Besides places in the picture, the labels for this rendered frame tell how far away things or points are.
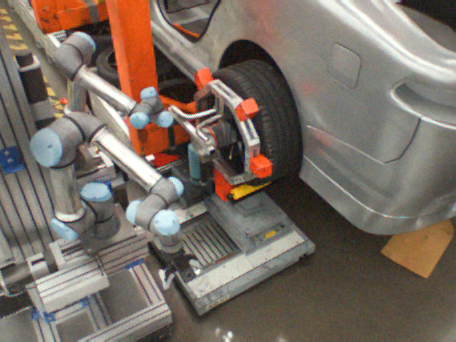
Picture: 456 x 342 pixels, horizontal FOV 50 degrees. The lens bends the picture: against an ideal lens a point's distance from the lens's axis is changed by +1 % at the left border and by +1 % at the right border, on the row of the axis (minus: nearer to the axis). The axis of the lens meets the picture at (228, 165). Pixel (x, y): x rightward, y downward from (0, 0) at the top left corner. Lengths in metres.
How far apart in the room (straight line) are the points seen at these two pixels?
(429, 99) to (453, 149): 0.20
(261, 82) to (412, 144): 0.85
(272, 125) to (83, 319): 1.36
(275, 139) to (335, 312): 1.10
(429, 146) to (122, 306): 1.69
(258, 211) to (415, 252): 1.02
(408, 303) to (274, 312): 0.77
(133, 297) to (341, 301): 1.17
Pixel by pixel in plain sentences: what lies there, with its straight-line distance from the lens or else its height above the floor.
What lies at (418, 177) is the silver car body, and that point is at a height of 1.16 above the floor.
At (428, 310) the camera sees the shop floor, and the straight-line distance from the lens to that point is 3.10.
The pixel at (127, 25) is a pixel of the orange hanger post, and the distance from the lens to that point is 2.56.
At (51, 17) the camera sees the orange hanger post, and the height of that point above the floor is 0.66.
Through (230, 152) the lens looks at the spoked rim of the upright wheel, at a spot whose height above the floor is 0.65.
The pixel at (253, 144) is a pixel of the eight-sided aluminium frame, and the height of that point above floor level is 0.96.
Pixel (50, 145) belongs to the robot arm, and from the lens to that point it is 1.69.
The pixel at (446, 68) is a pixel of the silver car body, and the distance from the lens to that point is 1.80.
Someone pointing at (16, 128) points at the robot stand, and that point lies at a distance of 1.97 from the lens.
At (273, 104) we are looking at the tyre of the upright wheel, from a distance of 2.40.
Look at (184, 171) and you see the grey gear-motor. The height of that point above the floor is 0.41.
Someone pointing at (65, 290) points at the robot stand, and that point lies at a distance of 2.18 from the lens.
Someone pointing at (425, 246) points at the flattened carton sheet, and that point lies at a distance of 3.38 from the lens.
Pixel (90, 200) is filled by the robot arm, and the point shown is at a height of 1.04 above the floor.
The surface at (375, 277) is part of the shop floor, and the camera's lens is 3.14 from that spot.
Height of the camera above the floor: 2.43
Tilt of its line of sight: 41 degrees down
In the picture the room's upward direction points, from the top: straight up
